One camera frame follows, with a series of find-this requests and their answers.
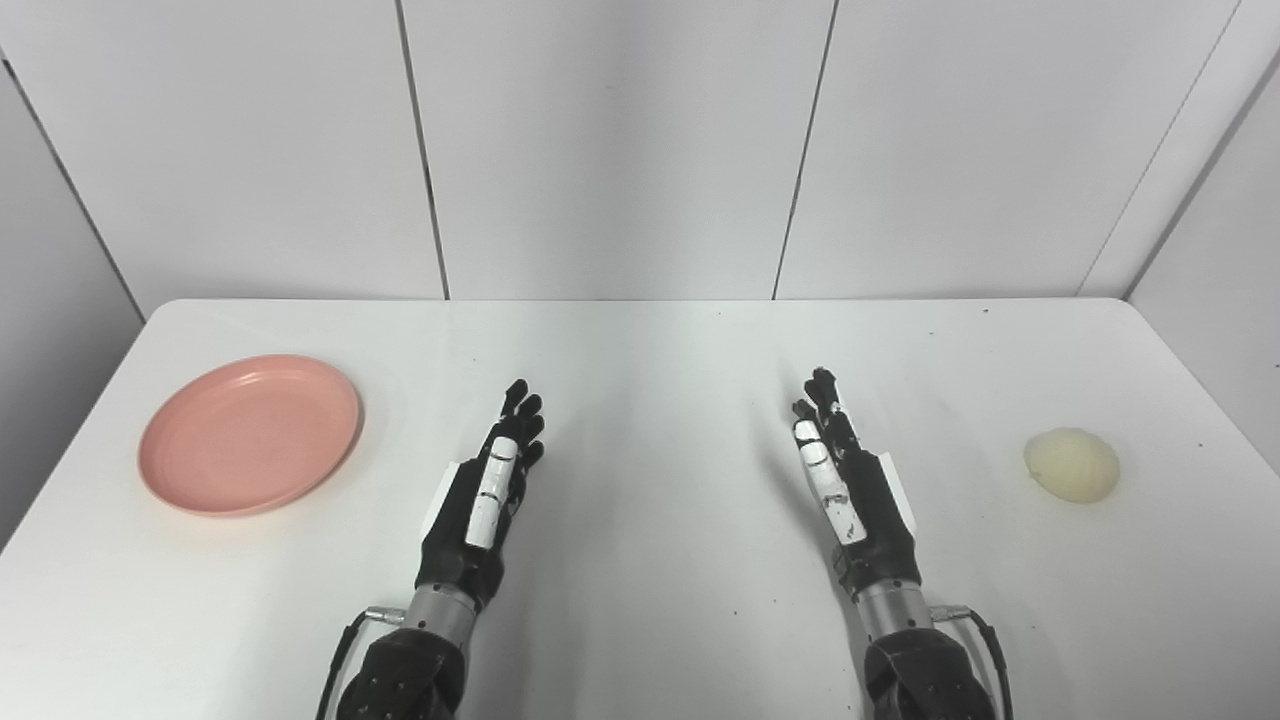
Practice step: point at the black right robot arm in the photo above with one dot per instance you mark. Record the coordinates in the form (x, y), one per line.
(925, 675)

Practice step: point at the pink round plate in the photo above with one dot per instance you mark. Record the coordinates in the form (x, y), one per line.
(250, 436)

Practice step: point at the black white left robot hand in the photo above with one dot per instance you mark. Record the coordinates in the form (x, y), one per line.
(455, 545)

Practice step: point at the pale steamed bun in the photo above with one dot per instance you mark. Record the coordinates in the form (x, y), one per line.
(1072, 465)

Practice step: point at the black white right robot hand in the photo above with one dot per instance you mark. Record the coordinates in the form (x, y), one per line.
(880, 540)

